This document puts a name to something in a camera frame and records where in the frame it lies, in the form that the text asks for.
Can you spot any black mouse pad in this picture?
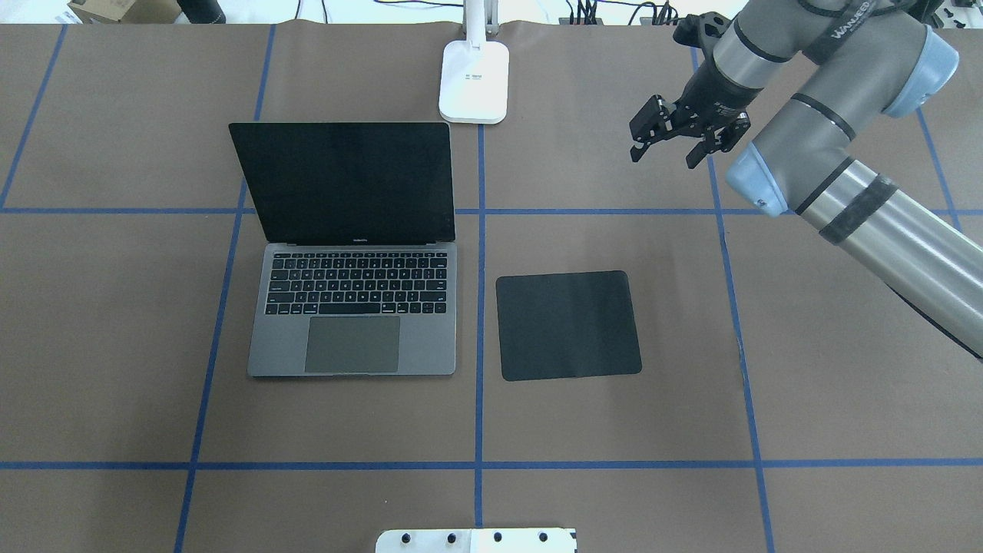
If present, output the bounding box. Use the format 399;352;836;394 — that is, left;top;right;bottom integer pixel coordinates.
495;270;643;382

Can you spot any grey laptop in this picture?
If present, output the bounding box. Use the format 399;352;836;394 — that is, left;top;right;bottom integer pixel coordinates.
228;121;458;378

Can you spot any brown cardboard box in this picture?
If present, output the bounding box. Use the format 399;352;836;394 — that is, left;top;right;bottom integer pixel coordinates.
67;0;181;25

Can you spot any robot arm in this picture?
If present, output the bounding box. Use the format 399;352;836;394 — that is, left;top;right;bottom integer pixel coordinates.
629;1;982;359

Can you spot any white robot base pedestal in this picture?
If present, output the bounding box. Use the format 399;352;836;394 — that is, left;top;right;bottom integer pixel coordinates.
375;526;578;552

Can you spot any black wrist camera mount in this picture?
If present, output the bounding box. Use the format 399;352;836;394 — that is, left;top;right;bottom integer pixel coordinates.
673;12;733;55

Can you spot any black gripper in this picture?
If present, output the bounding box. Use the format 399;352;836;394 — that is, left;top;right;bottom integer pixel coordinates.
629;58;752;170

